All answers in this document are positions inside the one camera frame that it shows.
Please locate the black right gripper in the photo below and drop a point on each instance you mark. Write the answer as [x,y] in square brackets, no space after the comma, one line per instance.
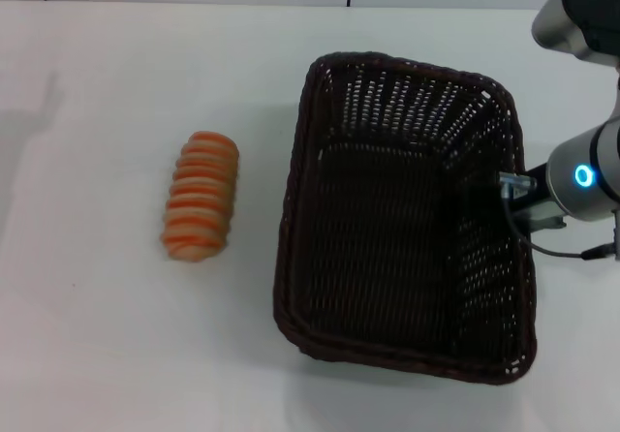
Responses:
[535,204]

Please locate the black woven rectangular basket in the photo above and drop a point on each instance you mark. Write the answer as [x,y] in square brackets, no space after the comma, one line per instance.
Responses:
[378,238]

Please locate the orange striped bread roll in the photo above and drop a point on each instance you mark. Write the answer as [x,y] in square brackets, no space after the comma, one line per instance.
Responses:
[201,199]

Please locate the right wrist camera housing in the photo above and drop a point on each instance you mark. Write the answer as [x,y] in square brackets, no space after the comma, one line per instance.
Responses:
[586,10]

